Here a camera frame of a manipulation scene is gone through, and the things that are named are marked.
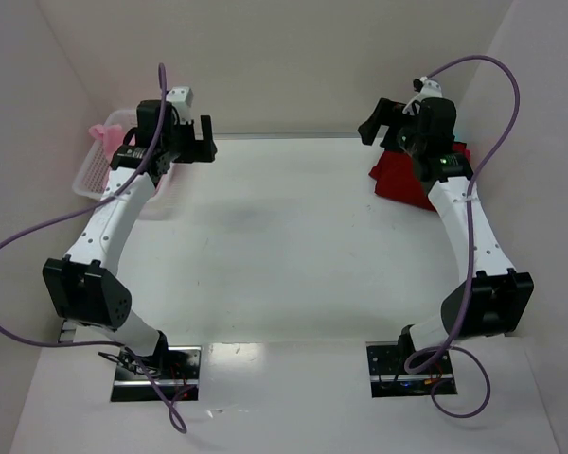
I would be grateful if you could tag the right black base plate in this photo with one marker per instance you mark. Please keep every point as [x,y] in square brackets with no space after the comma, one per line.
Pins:
[388,378]

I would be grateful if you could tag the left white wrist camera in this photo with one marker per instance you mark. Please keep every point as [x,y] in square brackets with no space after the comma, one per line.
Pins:
[181,99]

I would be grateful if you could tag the red t shirt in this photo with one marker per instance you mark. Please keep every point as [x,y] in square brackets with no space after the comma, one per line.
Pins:
[396,179]

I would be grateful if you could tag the white plastic basket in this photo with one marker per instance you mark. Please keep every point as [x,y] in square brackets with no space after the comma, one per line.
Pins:
[91,179]

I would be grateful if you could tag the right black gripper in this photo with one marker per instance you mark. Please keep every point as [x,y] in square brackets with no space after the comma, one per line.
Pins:
[390,127]

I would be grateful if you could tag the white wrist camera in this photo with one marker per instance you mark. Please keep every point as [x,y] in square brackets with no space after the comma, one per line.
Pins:
[181,99]
[426,88]

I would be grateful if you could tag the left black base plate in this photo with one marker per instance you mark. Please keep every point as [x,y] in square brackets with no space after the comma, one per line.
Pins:
[178,378]

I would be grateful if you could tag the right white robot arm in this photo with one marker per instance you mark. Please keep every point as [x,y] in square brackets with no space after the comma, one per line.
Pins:
[492,295]

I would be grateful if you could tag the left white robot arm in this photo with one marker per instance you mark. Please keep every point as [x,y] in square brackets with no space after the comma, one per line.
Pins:
[83,285]

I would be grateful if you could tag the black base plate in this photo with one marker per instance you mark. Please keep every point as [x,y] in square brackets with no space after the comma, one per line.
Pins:
[388,378]
[178,378]

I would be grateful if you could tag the pink t shirt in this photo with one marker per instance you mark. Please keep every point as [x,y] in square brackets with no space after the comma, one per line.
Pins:
[111,138]

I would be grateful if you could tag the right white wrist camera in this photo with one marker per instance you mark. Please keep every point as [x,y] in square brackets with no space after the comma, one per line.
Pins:
[426,88]

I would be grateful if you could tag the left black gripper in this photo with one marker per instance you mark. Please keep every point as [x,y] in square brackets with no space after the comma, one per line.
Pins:
[195,148]

